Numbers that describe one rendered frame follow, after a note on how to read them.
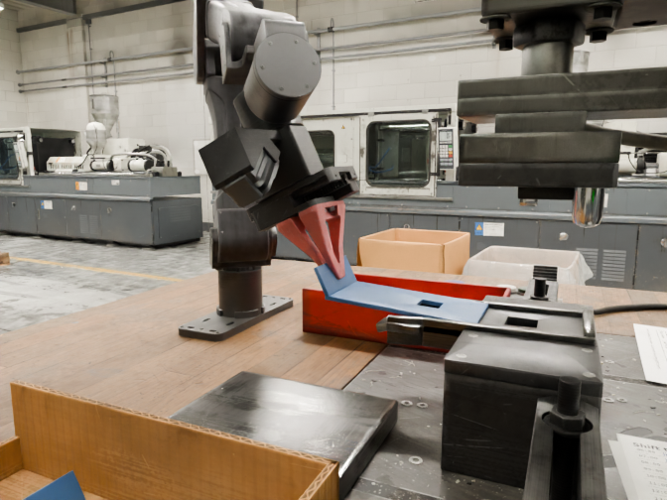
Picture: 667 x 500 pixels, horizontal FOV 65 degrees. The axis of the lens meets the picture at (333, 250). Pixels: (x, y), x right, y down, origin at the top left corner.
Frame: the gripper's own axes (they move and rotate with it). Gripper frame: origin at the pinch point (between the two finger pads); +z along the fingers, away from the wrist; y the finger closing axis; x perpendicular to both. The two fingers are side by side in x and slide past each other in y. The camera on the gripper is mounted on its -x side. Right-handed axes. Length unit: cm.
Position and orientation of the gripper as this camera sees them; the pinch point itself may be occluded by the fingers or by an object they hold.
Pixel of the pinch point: (335, 271)
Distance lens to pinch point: 52.1
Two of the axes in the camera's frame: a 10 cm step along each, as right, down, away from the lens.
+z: 3.9, 9.2, -0.2
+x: 4.2, -1.6, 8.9
